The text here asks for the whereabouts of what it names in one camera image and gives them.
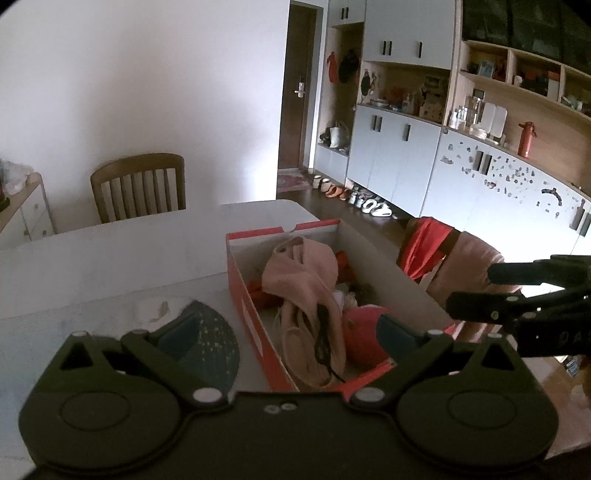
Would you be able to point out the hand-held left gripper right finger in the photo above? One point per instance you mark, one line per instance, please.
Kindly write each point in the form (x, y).
(392, 332)

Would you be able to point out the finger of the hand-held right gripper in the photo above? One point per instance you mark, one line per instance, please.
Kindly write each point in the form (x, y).
(531, 273)
(480, 307)

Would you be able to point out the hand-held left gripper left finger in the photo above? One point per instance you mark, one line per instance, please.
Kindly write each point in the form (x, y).
(178, 330)

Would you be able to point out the black hair band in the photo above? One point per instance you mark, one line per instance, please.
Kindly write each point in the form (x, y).
(323, 341)

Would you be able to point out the pink fleece garment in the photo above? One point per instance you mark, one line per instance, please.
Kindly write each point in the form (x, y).
(300, 277)

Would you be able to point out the round teal placemat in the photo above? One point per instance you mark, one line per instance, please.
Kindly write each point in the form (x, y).
(217, 337)

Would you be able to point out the red garment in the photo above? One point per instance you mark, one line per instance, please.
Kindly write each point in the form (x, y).
(420, 249)

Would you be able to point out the blue printed table mat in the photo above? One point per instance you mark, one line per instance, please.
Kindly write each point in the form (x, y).
(69, 304)

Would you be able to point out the red thermos bottle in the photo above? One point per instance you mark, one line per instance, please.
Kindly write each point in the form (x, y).
(526, 141)

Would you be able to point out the row of shoes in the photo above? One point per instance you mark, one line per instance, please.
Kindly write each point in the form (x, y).
(364, 201)

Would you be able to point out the white storage cabinet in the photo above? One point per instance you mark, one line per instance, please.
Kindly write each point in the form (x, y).
(392, 161)

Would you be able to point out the light wooden slatted chair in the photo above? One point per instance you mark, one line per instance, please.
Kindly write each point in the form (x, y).
(138, 164)

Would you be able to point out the red patterned rug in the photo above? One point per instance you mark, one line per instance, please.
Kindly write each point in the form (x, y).
(293, 182)

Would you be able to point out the white wooden sideboard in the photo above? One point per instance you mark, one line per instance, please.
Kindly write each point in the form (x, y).
(32, 217)

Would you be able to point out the white tote bag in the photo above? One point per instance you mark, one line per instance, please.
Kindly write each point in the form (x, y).
(339, 136)

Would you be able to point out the shelf knickknacks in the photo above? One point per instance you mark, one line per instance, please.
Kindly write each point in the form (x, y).
(406, 99)

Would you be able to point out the brown wooden door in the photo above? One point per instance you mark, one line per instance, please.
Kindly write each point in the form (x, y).
(291, 138)

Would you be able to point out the white plastic bag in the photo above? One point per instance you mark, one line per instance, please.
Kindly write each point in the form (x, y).
(14, 177)

